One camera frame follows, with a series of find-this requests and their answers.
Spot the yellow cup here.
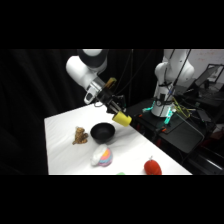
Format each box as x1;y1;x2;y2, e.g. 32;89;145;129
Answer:
111;111;133;128

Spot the white rainbow plush toy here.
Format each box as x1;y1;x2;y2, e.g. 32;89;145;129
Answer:
90;143;114;168

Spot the green light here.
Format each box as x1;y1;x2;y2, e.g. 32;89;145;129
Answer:
142;105;174;126

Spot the black laptop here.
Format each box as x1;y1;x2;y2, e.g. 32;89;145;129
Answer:
194;64;224;92

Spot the yellow cable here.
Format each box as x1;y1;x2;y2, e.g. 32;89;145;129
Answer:
172;99;192;119

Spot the tan wrist camera mount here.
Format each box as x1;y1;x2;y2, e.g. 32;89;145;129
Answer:
104;77;118;90

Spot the red round toy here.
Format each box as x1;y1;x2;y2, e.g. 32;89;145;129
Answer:
143;155;163;176

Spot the black robot stand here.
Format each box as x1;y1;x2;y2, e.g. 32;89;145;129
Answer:
127;97;206;155

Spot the black bowl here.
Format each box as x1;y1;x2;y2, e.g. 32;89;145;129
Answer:
90;122;117;145

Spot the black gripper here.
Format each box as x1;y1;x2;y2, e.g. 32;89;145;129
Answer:
96;87;127;117

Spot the black hanging cable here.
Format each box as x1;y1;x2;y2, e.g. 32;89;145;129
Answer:
113;49;155;101

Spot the tiger plush toy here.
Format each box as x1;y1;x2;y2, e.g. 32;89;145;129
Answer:
72;126;90;146

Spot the whiteboard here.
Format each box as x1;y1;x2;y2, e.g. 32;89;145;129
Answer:
186;49;224;84

